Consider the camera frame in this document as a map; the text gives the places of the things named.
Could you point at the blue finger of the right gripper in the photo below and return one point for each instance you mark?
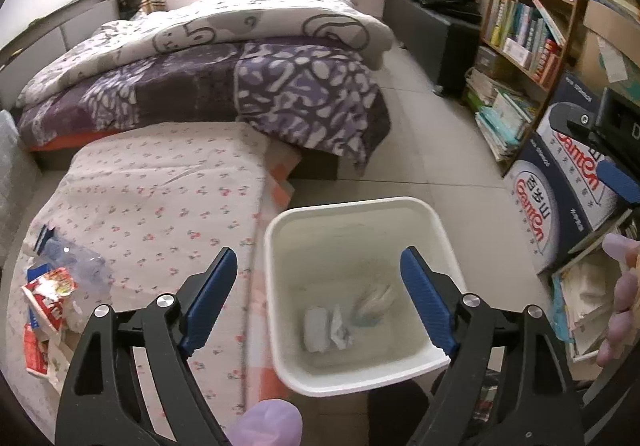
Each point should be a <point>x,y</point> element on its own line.
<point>622,184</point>

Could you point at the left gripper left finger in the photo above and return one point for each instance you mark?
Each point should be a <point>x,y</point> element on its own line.
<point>102,401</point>

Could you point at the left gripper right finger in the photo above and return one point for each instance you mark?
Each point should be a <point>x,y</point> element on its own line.
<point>535,402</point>

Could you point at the clear plastic water bottle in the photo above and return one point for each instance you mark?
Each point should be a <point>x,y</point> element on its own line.
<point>88,268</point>

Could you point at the white plastic trash bin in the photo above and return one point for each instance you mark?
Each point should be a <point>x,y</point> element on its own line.
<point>327,255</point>

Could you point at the right hand purple glove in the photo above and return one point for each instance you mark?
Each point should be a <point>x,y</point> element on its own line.
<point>624,321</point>

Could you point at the left hand purple glove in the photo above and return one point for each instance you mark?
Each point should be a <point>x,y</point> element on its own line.
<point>268,423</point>

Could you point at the blue white cardboard box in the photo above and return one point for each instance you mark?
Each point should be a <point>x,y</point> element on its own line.
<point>553,183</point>

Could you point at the red white snack wrapper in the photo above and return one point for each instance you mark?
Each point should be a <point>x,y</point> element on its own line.
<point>46,353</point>

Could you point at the white wrapper in bin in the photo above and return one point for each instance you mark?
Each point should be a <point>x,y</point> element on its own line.
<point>372,305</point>

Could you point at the wooden bookshelf with books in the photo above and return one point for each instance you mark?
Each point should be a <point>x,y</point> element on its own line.
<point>538,39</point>

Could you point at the crumpled paper scrap in bin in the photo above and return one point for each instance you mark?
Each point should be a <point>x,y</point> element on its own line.
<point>340,335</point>

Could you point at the dark low cabinet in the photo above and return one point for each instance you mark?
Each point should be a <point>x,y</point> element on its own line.
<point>444,47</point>

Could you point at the crumpled white tissue in bin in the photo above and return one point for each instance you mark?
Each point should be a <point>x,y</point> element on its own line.
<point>316,331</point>

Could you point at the cherry print floor sheet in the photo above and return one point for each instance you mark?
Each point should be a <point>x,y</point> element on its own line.
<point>158,204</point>

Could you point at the purple patterned quilt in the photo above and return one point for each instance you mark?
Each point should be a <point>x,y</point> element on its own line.
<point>300,71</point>

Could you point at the bed with dark frame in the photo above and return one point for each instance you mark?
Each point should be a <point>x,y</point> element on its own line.
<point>49,37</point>

